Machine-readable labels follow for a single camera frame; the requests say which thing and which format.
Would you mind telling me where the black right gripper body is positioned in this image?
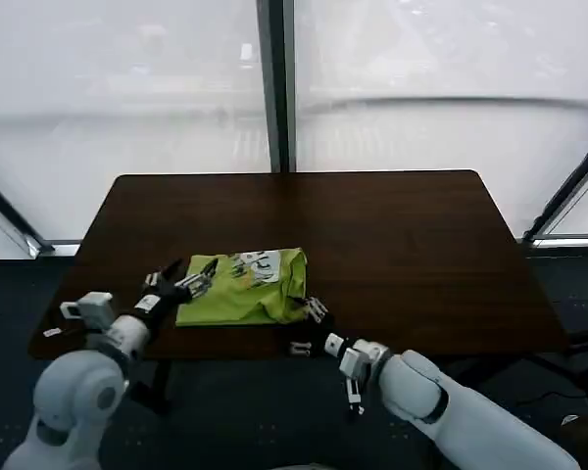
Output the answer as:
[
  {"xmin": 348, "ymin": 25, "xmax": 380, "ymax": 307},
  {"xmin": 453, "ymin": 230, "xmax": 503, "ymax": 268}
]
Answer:
[{"xmin": 301, "ymin": 312, "xmax": 336, "ymax": 358}]

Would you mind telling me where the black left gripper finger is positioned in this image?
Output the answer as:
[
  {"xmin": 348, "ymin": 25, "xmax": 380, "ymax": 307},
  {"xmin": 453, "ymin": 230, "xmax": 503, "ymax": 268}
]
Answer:
[
  {"xmin": 144, "ymin": 258, "xmax": 183, "ymax": 291},
  {"xmin": 174, "ymin": 258, "xmax": 221, "ymax": 300}
]

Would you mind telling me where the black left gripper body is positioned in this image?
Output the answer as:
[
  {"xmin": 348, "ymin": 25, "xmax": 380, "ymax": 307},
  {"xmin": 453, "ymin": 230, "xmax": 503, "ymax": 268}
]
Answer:
[{"xmin": 149, "ymin": 278, "xmax": 191, "ymax": 312}]

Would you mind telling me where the lime green t-shirt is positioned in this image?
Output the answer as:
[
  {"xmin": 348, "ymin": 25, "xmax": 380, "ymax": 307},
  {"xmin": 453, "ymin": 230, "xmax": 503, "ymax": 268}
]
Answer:
[{"xmin": 174, "ymin": 247, "xmax": 309, "ymax": 328}]

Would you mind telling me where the dark brown wooden table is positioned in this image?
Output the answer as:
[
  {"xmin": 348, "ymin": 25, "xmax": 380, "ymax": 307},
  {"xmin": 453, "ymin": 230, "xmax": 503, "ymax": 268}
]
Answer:
[{"xmin": 27, "ymin": 169, "xmax": 569, "ymax": 412}]

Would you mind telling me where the dark diagonal window brace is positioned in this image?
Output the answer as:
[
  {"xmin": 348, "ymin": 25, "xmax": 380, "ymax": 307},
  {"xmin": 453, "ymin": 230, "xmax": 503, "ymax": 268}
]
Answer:
[
  {"xmin": 521, "ymin": 126, "xmax": 588, "ymax": 244},
  {"xmin": 0, "ymin": 171, "xmax": 56, "ymax": 257}
]

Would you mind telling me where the dark vertical window post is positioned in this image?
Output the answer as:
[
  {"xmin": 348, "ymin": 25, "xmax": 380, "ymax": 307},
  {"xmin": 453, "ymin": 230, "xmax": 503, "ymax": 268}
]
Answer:
[{"xmin": 255, "ymin": 0, "xmax": 298, "ymax": 174}]

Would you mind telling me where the black floor cable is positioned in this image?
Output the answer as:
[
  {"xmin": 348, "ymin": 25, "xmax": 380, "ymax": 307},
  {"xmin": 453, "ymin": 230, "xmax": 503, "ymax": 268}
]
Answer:
[{"xmin": 514, "ymin": 384, "xmax": 588, "ymax": 407}]

